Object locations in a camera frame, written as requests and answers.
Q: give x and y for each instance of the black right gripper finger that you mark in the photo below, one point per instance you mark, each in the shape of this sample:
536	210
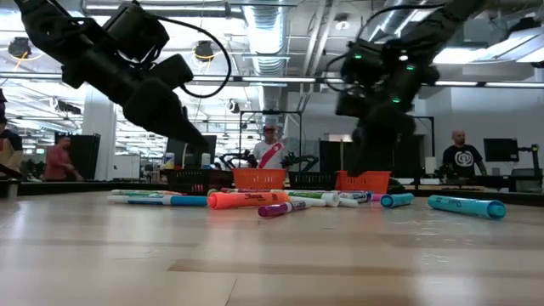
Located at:
378	144

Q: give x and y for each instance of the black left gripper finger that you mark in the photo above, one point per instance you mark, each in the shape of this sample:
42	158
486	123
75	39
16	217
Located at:
157	110

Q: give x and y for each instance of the light blue highlighter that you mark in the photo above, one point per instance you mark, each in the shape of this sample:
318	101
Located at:
463	206
395	200

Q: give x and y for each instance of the green Expo marker lime cap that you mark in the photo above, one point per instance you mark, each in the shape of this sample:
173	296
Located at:
306	194

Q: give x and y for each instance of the light blue capped white marker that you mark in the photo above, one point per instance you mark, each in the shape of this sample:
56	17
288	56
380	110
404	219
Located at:
187	201

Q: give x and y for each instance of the orange Sharpie highlighter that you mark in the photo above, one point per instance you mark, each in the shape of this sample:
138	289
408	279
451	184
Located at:
238	200

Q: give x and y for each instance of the black background robot arm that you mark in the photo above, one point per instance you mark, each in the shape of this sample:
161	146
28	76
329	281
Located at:
304	161
238	158

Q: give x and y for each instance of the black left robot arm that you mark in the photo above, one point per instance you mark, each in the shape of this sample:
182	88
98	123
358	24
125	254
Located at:
47	30

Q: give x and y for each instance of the orange plastic mesh basket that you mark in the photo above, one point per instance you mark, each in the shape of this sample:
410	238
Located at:
259	178
365	183

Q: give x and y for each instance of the black partition panel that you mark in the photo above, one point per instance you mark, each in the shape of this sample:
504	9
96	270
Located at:
331	157

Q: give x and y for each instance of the dark blue capped white marker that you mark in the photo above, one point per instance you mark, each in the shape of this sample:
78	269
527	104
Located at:
359	196

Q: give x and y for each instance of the black computer monitor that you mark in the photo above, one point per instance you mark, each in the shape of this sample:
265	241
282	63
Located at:
191	159
501	149

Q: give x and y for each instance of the black plastic mesh basket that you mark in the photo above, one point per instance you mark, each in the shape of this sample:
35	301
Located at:
187	183
312	180

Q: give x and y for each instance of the black ceiling spotlight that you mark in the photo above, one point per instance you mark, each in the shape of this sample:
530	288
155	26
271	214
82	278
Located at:
204	51
19	47

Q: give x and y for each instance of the black cabinet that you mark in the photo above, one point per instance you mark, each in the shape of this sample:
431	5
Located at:
87	157

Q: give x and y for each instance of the thin green marker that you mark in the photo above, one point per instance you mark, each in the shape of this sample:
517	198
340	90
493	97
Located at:
144	192

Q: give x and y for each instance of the person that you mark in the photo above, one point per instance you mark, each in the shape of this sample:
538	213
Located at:
463	159
10	149
270	155
57	163

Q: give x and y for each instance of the purple capped Expo marker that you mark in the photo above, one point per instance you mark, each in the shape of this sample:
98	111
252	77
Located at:
276	209

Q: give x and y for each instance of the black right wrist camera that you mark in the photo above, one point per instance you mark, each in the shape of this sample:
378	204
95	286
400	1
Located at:
361	68

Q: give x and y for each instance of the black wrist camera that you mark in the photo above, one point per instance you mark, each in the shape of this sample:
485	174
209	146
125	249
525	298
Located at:
136	32
361	68

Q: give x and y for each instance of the black frame stand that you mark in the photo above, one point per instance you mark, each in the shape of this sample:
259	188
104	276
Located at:
432	140

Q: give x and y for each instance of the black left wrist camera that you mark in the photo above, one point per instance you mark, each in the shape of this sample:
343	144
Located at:
136	32

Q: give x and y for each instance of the black dome camera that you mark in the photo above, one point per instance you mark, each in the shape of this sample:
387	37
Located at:
233	106

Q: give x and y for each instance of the silver ventilation duct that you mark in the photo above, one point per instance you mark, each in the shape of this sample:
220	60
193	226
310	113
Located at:
265	34

